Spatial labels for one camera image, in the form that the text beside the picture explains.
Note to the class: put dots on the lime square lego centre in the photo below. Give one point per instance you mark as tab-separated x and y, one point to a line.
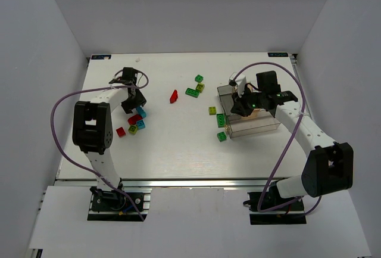
212	110

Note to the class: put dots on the green square lego top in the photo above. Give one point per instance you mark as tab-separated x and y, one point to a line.
199	78

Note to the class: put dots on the lime square lego left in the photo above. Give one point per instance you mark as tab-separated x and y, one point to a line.
133	129

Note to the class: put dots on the red arched lego brick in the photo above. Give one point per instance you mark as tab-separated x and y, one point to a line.
134	119

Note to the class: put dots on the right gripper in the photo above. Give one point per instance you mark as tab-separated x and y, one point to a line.
241	106

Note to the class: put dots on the red sloped lego brick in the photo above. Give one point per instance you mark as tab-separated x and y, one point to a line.
173	97

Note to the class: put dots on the green square lego bottom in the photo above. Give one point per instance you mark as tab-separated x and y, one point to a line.
221	136

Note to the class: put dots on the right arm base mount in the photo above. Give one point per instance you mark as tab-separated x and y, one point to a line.
292	214

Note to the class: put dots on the clear plastic base box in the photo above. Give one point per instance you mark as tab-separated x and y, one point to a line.
239	126

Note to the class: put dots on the green square lego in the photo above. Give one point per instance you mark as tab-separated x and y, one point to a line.
221	136
199	78

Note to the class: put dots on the small teal square lego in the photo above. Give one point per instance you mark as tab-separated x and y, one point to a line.
140	124

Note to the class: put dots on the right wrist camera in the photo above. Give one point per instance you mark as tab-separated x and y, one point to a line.
238	81

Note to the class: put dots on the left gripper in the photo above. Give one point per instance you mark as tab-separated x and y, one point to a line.
134	102

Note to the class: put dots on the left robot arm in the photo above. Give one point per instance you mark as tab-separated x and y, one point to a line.
93	127

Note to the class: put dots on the long green lego by box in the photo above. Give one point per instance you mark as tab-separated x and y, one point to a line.
220	120

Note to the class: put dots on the small red square lego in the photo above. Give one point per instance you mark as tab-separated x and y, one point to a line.
121	132

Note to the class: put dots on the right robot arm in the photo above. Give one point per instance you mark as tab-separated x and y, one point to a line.
329	166

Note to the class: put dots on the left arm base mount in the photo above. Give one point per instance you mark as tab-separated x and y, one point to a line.
111	206

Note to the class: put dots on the smoky grey plastic tray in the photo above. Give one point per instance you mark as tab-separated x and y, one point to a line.
225	97

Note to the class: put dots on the long green lego brick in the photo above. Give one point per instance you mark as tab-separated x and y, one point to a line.
191	92

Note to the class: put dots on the lime square lego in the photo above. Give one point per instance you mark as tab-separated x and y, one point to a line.
212	110
133	129

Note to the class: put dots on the aluminium table frame rail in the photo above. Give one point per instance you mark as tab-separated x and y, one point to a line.
166	183

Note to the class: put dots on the long teal lego brick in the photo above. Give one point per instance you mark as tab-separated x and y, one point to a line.
141	112

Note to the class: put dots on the lime sloped lego brick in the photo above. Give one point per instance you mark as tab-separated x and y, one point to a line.
200	87

